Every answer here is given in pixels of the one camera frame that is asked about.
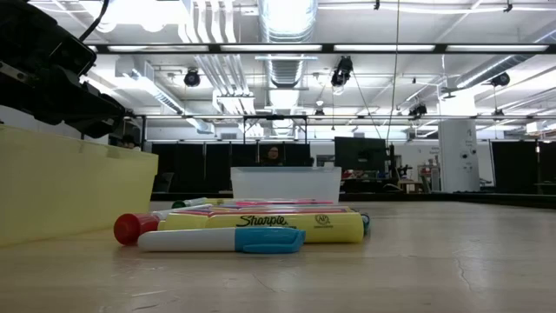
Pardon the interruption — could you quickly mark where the black aluminium table frame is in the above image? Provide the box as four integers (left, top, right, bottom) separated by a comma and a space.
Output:
149, 190, 556, 210

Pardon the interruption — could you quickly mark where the yellow plastic bin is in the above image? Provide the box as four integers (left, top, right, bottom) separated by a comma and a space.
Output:
0, 124, 160, 247

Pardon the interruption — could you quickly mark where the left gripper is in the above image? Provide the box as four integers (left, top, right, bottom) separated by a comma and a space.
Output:
0, 0, 128, 139

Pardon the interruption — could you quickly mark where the long green Expo marker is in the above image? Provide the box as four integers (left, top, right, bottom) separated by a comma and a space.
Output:
171, 196, 211, 210

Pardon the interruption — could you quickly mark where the black room partition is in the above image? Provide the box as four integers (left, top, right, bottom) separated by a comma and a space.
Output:
490, 139, 539, 195
150, 142, 312, 193

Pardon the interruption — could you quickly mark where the black overhead light bar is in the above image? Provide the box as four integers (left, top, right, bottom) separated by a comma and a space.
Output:
86, 42, 551, 56

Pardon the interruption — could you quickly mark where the person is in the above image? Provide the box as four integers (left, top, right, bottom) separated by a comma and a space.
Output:
259, 145, 286, 168
120, 134, 141, 151

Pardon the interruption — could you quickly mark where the clear plastic bin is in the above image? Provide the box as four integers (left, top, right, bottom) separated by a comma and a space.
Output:
229, 166, 343, 204

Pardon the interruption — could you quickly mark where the yellow Sharpie highlighter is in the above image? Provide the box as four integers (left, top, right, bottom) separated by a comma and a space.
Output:
156, 211, 365, 244

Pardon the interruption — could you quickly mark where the black monitor screen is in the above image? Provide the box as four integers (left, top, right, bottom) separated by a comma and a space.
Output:
334, 137, 387, 173

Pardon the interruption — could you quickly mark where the pink highlighter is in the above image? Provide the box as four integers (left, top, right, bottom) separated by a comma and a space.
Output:
234, 199, 335, 207

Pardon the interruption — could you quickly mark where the red highlighter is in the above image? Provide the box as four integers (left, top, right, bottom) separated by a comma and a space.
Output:
173, 208, 353, 216

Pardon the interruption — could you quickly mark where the red cap white marker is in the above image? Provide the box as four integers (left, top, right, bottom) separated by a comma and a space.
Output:
113, 203, 214, 246

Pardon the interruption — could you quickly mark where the white round pillar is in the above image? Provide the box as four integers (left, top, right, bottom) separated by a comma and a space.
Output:
437, 119, 481, 194

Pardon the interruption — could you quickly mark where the blue cap white pen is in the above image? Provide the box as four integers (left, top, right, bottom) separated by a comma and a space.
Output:
137, 226, 307, 255

